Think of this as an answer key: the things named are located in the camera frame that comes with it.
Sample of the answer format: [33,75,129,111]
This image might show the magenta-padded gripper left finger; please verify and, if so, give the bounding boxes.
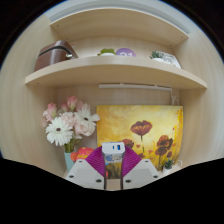
[65,145,108,191]

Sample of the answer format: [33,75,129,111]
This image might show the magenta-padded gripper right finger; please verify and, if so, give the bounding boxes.
[120,146,161,191]

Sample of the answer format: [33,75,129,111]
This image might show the white charger block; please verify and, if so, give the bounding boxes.
[101,141,126,165]

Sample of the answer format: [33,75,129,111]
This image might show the red plush toy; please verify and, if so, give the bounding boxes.
[70,147,96,163]

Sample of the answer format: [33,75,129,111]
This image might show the pink and white flower bouquet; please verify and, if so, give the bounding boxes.
[41,95,101,154]

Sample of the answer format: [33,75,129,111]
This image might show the yellow poppy painting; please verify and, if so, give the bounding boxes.
[95,105,184,171]

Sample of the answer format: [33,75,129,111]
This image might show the white light bar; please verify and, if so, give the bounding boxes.
[98,83,174,92]

